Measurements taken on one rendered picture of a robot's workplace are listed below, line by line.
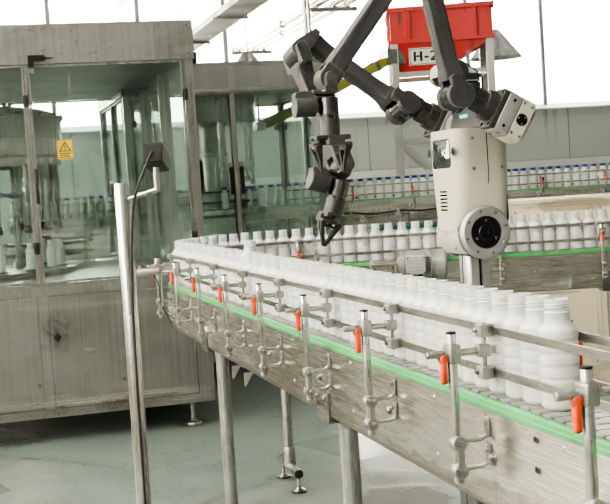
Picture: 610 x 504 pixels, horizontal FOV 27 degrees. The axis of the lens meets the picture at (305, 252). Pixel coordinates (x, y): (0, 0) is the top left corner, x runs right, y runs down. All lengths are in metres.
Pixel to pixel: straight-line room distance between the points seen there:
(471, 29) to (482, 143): 7.06
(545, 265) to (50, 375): 2.97
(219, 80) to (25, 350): 2.96
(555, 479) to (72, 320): 5.56
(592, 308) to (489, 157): 4.39
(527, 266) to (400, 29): 5.31
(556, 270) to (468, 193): 2.03
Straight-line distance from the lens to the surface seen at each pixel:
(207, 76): 9.27
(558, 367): 1.89
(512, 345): 2.00
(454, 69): 3.57
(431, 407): 2.28
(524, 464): 1.94
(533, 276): 5.69
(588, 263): 5.73
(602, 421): 1.83
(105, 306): 7.23
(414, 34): 10.74
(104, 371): 7.27
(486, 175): 3.74
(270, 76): 9.37
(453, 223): 3.76
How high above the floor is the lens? 1.36
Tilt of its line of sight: 3 degrees down
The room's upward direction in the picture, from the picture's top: 4 degrees counter-clockwise
